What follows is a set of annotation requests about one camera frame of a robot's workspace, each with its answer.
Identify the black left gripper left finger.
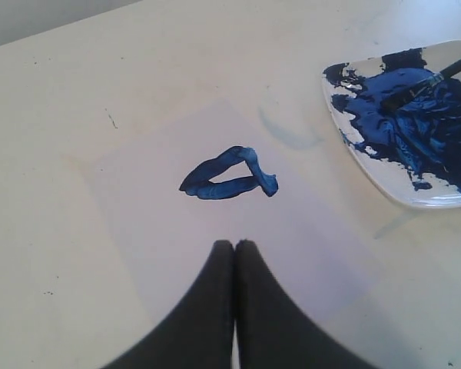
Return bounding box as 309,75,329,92
107,240,234,369

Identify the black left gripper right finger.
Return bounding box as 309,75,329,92
234,240,374,368

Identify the black paintbrush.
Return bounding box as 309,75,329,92
380,59,461,113

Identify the white sheet of paper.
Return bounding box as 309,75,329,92
85,101,389,347

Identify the white square paint plate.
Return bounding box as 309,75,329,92
322,40,461,208

